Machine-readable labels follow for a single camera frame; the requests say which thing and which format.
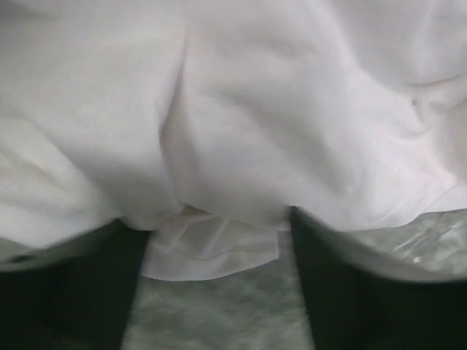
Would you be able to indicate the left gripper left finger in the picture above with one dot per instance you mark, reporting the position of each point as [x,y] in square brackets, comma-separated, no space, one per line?
[81,299]

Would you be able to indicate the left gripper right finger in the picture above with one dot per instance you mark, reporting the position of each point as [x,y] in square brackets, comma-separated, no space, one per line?
[356,298]

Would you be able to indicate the white and green t shirt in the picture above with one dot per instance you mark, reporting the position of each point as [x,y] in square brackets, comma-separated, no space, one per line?
[206,120]

